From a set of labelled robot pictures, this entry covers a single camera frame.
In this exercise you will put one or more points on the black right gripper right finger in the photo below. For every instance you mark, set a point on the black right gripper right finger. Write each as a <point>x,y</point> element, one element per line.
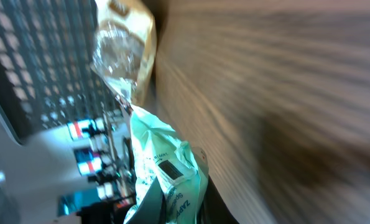
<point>213,209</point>

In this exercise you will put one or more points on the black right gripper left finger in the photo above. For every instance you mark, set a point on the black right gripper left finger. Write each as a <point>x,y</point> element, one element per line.
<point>152,209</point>

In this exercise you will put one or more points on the mint green snack packet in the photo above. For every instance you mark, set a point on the mint green snack packet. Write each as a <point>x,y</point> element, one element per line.
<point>159,153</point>

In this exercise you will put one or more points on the beige clear pastry bag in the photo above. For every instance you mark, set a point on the beige clear pastry bag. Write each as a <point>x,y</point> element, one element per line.
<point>125,44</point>

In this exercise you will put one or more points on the grey plastic mesh basket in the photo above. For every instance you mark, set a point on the grey plastic mesh basket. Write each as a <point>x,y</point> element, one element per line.
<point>46,79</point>

